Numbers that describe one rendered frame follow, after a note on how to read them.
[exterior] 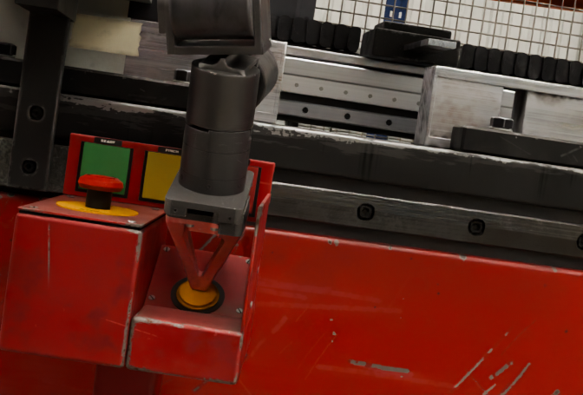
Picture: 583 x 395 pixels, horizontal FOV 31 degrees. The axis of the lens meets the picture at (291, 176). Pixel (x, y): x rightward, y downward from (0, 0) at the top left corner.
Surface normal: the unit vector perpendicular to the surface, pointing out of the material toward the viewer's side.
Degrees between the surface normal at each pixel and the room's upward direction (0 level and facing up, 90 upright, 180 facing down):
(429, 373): 90
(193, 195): 16
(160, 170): 90
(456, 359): 90
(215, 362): 90
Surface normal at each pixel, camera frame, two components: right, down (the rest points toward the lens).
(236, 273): 0.11, -0.78
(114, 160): -0.03, 0.05
